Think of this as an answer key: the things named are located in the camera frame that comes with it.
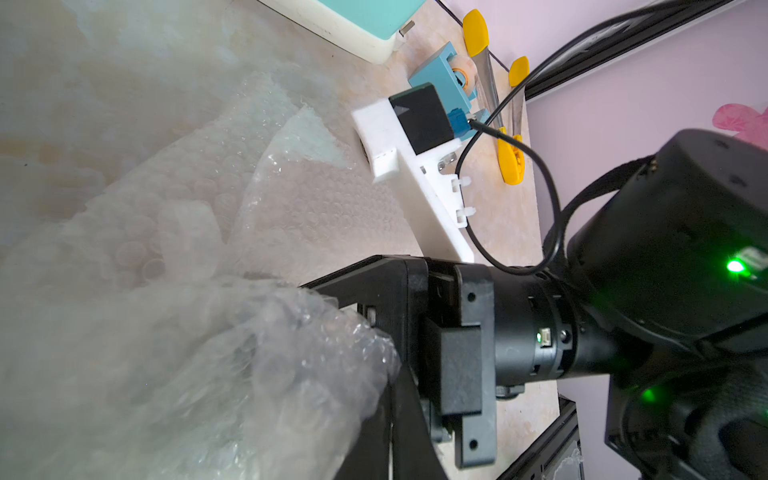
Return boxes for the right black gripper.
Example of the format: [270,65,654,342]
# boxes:
[301,255,576,479]

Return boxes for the clear bubble wrap sheet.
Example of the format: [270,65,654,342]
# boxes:
[1,70,417,479]

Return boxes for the teal tape dispenser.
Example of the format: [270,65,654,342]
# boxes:
[390,42,489,153]

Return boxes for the white ceramic mug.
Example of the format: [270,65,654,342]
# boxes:
[158,200,225,281]

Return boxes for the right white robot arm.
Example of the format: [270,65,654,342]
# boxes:
[308,129,767,479]

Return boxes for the mint green toaster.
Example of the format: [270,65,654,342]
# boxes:
[262,0,424,64]

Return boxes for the yellow metal kitchen tongs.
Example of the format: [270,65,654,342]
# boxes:
[463,9,530,186]

